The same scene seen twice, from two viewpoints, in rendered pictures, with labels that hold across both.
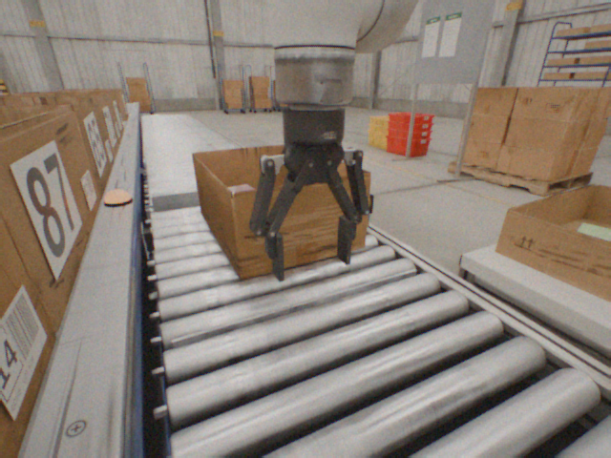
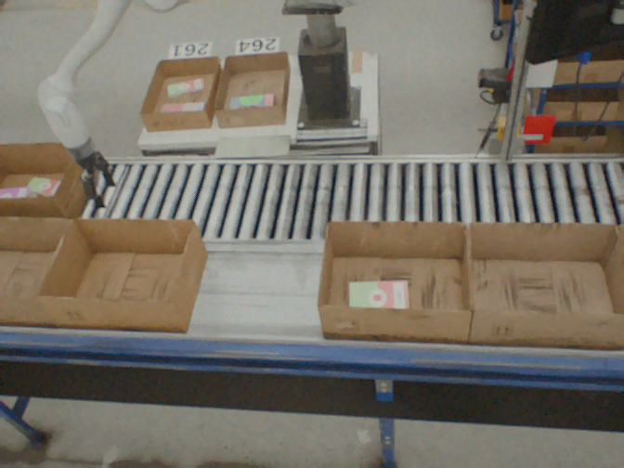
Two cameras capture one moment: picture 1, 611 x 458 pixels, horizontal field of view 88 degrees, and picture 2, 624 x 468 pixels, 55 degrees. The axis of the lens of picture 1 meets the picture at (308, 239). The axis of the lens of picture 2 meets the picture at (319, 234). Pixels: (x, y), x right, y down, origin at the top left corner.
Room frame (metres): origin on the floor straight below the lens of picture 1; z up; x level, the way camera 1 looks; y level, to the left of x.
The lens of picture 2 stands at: (-1.19, 0.79, 2.35)
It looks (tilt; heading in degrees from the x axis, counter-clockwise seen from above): 50 degrees down; 309
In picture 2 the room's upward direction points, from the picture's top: 10 degrees counter-clockwise
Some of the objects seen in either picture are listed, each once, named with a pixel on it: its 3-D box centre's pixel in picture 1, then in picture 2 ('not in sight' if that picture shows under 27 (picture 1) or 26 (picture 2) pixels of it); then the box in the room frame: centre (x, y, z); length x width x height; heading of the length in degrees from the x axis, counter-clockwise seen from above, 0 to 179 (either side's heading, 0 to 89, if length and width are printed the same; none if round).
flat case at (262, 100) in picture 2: not in sight; (252, 107); (0.27, -0.71, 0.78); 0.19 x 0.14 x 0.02; 32
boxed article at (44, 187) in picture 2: not in sight; (46, 187); (0.75, 0.03, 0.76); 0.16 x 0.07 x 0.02; 17
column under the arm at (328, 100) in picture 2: not in sight; (326, 75); (-0.02, -0.86, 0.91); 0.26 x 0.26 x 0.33; 28
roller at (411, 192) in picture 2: not in sight; (411, 214); (-0.58, -0.50, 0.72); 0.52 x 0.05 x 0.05; 115
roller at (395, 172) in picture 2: not in sight; (393, 214); (-0.52, -0.47, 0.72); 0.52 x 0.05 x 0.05; 115
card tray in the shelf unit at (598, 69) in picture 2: not in sight; (583, 44); (-0.82, -1.63, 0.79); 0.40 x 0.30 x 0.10; 117
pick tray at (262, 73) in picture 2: not in sight; (254, 88); (0.31, -0.79, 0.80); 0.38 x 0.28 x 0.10; 120
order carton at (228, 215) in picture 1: (271, 196); (29, 185); (0.74, 0.09, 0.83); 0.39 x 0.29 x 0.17; 27
